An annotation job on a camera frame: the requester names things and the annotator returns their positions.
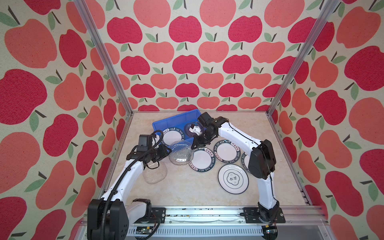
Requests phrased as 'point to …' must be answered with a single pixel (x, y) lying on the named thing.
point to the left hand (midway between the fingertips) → (172, 151)
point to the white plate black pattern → (233, 178)
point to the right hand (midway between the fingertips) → (194, 147)
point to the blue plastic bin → (178, 121)
